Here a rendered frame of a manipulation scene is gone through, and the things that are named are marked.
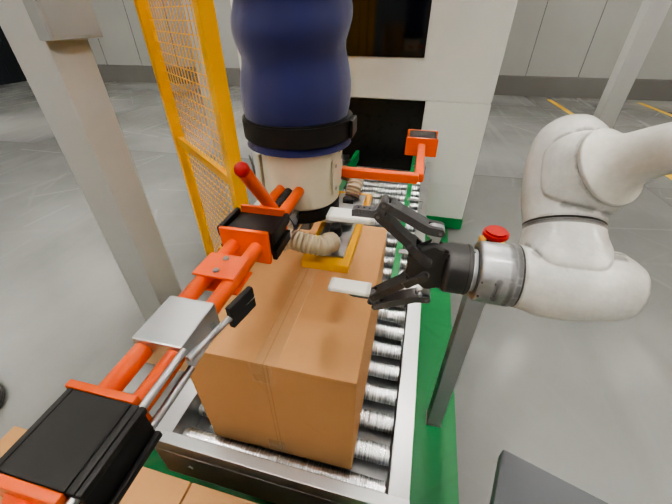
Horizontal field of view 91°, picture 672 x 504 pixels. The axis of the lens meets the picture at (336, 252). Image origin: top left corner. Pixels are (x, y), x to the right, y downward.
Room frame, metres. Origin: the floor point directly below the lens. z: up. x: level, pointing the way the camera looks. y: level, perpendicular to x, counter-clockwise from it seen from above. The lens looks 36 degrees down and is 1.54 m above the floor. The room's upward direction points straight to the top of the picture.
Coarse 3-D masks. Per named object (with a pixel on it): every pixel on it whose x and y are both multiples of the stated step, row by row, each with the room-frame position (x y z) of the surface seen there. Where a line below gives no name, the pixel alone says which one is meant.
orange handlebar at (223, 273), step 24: (360, 168) 0.73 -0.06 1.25; (216, 264) 0.36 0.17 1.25; (240, 264) 0.36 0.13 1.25; (192, 288) 0.32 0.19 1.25; (216, 288) 0.32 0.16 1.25; (240, 288) 0.34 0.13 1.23; (120, 360) 0.21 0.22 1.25; (144, 360) 0.22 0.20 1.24; (168, 360) 0.21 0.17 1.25; (120, 384) 0.19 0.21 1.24; (144, 384) 0.18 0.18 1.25
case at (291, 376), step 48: (384, 240) 0.88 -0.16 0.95; (288, 288) 0.65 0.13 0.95; (240, 336) 0.49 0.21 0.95; (288, 336) 0.49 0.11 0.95; (336, 336) 0.49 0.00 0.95; (240, 384) 0.43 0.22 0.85; (288, 384) 0.40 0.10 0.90; (336, 384) 0.38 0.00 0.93; (240, 432) 0.44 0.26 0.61; (288, 432) 0.41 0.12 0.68; (336, 432) 0.38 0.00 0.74
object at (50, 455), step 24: (72, 384) 0.17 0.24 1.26; (48, 408) 0.15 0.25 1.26; (72, 408) 0.15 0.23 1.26; (96, 408) 0.15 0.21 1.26; (120, 408) 0.15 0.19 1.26; (48, 432) 0.13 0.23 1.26; (72, 432) 0.13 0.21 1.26; (96, 432) 0.13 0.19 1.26; (24, 456) 0.11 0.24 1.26; (48, 456) 0.11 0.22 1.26; (72, 456) 0.11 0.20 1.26; (0, 480) 0.10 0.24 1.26; (24, 480) 0.10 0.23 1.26; (48, 480) 0.10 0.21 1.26; (72, 480) 0.10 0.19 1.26
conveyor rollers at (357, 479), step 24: (384, 192) 2.11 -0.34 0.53; (384, 264) 1.30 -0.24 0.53; (384, 312) 0.95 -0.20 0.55; (384, 336) 0.85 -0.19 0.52; (192, 432) 0.47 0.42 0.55; (384, 432) 0.49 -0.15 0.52; (264, 456) 0.41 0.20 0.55; (288, 456) 0.41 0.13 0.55; (360, 456) 0.41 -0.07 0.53; (384, 456) 0.41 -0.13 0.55; (360, 480) 0.35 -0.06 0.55
